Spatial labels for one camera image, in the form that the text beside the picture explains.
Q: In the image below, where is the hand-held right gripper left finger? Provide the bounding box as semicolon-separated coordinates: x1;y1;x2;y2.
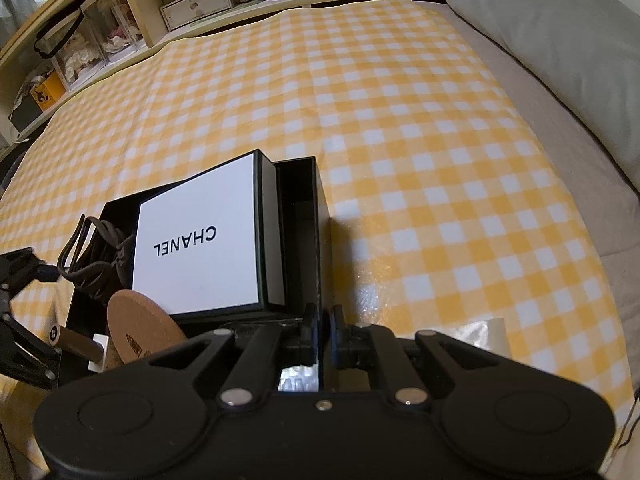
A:
150;304;321;411

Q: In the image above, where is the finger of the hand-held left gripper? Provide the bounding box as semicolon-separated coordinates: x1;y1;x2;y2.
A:
0;310;61;391
0;247;61;311

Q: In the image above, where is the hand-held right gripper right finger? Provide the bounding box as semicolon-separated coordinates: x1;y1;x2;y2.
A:
331;305;506;411

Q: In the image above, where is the dark brown hair claw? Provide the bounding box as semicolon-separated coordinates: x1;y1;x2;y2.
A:
57;216;136;306

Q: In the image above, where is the round cork coaster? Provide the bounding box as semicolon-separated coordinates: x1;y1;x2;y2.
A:
106;289;193;366

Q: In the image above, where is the white lidded gift box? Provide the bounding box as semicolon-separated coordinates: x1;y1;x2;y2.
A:
131;149;288;326

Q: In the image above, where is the small white packet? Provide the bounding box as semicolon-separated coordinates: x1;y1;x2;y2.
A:
465;317;508;356

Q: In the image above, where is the black storage box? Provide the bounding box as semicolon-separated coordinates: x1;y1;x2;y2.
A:
9;95;51;131

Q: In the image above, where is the yellow printed box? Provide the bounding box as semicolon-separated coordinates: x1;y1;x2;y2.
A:
29;70;68;111

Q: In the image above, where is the yellow checked blanket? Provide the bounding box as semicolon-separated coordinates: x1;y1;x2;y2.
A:
0;0;640;461

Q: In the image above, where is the clear doll display case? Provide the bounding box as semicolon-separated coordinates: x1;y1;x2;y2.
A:
50;25;108;86
82;0;146;56

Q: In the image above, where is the black headband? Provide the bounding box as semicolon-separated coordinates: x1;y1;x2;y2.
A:
34;7;87;59

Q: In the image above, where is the grey bed sheet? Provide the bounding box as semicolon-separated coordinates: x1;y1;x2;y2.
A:
450;0;640;401

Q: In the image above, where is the grey pillow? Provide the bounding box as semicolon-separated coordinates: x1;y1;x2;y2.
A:
444;0;640;188

